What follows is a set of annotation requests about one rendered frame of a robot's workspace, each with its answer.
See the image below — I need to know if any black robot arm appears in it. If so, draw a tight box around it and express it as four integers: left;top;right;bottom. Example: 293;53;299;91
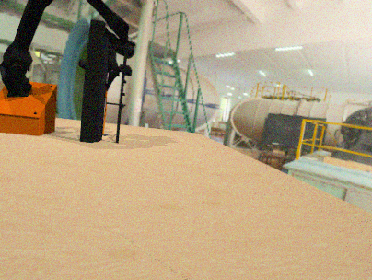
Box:
0;0;135;98

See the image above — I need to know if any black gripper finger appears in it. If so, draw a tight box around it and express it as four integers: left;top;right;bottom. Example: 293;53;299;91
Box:
106;70;120;90

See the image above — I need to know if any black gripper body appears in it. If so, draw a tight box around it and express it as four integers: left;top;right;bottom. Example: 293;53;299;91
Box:
78;47;132;76

